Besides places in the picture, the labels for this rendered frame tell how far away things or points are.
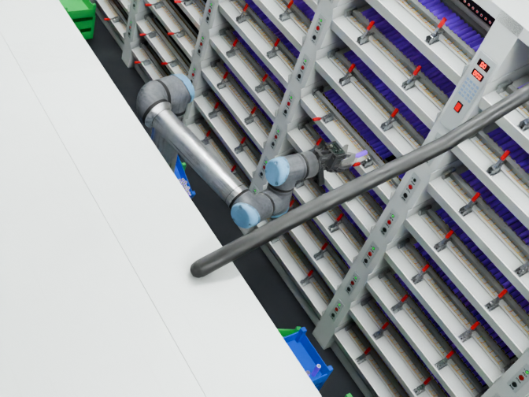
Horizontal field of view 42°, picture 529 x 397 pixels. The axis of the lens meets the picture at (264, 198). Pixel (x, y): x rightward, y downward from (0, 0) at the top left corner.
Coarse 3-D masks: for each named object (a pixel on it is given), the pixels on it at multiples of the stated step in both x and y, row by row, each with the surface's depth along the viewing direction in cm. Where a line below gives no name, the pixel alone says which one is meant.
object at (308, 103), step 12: (312, 84) 281; (324, 84) 286; (312, 96) 284; (312, 108) 280; (324, 132) 278; (336, 132) 273; (348, 144) 269; (360, 168) 264; (372, 168) 262; (384, 192) 256
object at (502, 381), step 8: (528, 352) 217; (520, 360) 220; (528, 360) 218; (512, 368) 223; (520, 368) 221; (504, 376) 227; (512, 376) 224; (496, 384) 231; (504, 384) 228; (528, 384) 220; (488, 392) 234; (496, 392) 231; (504, 392) 228; (512, 392) 226; (520, 392) 223; (528, 392) 220
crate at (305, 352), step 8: (304, 328) 263; (288, 336) 261; (296, 336) 266; (304, 336) 265; (288, 344) 265; (296, 344) 266; (304, 344) 266; (296, 352) 264; (304, 352) 265; (312, 352) 262; (304, 360) 262; (312, 360) 263; (320, 360) 259; (304, 368) 260; (312, 368) 261; (320, 368) 260; (328, 368) 253; (312, 376) 258; (320, 376) 258; (328, 376) 257
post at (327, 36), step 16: (320, 0) 261; (336, 0) 254; (352, 0) 257; (320, 32) 265; (304, 48) 275; (320, 48) 267; (304, 80) 279; (304, 112) 293; (272, 128) 304; (288, 144) 304; (256, 176) 323
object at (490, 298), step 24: (408, 216) 248; (432, 216) 247; (432, 240) 243; (456, 240) 241; (456, 264) 238; (480, 264) 235; (480, 288) 232; (504, 288) 231; (480, 312) 231; (504, 312) 227; (528, 312) 226; (504, 336) 224; (528, 336) 221
